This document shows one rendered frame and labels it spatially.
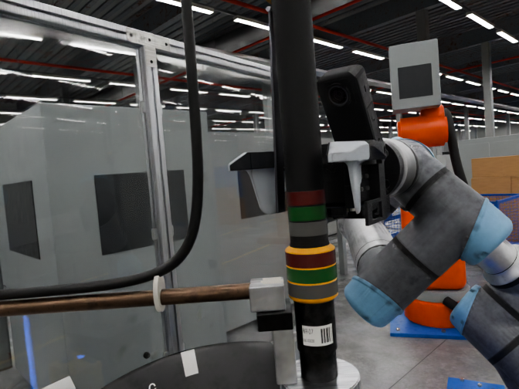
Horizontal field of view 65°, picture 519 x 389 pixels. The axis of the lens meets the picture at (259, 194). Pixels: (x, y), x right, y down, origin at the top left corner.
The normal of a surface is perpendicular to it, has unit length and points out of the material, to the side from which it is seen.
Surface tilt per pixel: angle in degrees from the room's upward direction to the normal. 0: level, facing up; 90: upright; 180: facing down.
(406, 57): 90
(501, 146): 90
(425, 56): 90
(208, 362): 39
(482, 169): 90
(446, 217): 76
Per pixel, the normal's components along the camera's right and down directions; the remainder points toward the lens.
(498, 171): -0.75, 0.10
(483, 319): -0.53, -0.21
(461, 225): -0.48, 0.04
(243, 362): 0.09, -0.78
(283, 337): -0.03, 0.05
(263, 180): 0.58, 0.07
